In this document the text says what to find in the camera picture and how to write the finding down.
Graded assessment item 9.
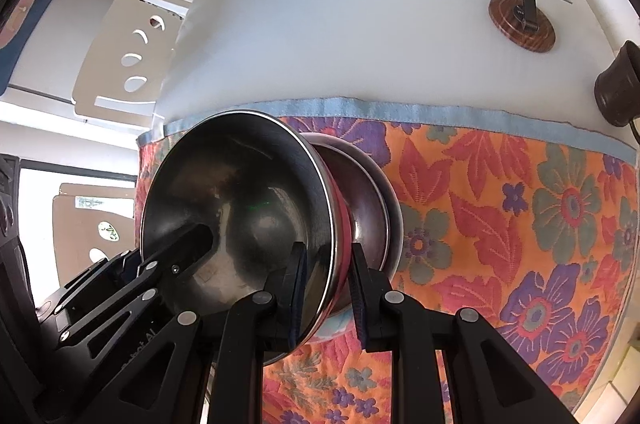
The black stand on wooden base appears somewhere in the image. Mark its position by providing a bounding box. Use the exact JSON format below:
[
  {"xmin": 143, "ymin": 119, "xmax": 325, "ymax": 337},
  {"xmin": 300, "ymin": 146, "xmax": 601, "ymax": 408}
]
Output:
[{"xmin": 487, "ymin": 0, "xmax": 573, "ymax": 54}]

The blue steel bowl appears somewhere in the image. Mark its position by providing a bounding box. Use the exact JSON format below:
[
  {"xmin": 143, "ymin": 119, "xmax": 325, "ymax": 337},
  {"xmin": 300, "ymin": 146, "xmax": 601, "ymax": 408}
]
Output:
[{"xmin": 300, "ymin": 131, "xmax": 403, "ymax": 277}]

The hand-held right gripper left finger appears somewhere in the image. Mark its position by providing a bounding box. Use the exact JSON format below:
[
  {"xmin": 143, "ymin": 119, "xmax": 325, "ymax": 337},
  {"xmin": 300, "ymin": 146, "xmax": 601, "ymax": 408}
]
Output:
[{"xmin": 107, "ymin": 241, "xmax": 308, "ymax": 424}]

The dark brown cup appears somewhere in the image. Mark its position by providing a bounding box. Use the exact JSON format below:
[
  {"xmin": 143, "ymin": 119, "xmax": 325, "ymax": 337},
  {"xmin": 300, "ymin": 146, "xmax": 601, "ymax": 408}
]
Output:
[{"xmin": 594, "ymin": 40, "xmax": 640, "ymax": 127}]

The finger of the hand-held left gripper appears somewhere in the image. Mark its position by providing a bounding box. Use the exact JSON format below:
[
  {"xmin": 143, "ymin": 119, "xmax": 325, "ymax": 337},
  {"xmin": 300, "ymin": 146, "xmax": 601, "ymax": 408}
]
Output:
[
  {"xmin": 37, "ymin": 251, "xmax": 144, "ymax": 320},
  {"xmin": 57, "ymin": 224, "xmax": 215, "ymax": 360}
]

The orange floral table cloth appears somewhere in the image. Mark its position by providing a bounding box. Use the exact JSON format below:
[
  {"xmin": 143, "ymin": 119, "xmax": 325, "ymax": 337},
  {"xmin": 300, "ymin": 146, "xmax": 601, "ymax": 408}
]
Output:
[{"xmin": 136, "ymin": 96, "xmax": 640, "ymax": 424}]

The beige chair with holes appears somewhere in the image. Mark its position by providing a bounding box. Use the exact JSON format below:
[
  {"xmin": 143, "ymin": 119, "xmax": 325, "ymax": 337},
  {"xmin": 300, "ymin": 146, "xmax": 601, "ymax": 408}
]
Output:
[
  {"xmin": 71, "ymin": 0, "xmax": 188, "ymax": 125},
  {"xmin": 52, "ymin": 181, "xmax": 138, "ymax": 265}
]

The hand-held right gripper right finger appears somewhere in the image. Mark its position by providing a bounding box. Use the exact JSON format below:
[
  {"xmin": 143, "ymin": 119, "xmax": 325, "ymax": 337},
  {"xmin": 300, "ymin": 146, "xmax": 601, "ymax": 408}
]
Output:
[{"xmin": 350, "ymin": 243, "xmax": 581, "ymax": 424}]

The pink steel bowl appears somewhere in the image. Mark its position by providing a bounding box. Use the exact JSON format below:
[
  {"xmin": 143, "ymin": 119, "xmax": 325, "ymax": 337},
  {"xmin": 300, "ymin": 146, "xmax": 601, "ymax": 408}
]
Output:
[{"xmin": 140, "ymin": 110, "xmax": 351, "ymax": 365}]

